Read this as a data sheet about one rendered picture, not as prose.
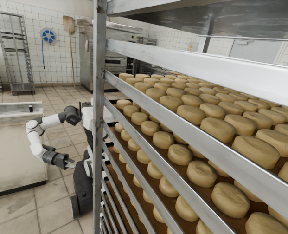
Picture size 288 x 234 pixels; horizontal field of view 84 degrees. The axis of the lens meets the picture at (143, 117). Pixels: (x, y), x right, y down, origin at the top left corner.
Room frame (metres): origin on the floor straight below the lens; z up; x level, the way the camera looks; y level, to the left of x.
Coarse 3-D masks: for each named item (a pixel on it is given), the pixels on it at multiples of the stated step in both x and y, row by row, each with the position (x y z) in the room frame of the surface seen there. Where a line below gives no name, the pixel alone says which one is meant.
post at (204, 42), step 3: (201, 39) 0.77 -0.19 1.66; (204, 39) 0.75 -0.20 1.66; (207, 39) 0.76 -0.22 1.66; (201, 42) 0.76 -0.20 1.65; (204, 42) 0.75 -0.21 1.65; (207, 42) 0.76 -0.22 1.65; (198, 45) 0.77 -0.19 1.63; (201, 45) 0.76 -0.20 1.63; (204, 45) 0.75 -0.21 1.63; (207, 45) 0.76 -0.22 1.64; (198, 48) 0.77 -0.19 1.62; (201, 48) 0.76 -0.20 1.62; (204, 48) 0.75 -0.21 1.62; (207, 48) 0.76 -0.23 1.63; (198, 51) 0.77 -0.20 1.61; (201, 51) 0.75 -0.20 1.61; (204, 51) 0.76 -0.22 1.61
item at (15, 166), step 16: (0, 112) 1.31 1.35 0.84; (16, 112) 1.35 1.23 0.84; (32, 112) 1.40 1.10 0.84; (0, 128) 1.13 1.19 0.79; (16, 128) 1.18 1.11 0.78; (0, 144) 1.11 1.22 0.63; (16, 144) 1.17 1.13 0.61; (0, 160) 1.09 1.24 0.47; (16, 160) 1.15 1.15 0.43; (32, 160) 1.22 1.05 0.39; (0, 176) 1.07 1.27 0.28; (16, 176) 1.14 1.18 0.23; (32, 176) 1.21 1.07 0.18; (0, 192) 1.07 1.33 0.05
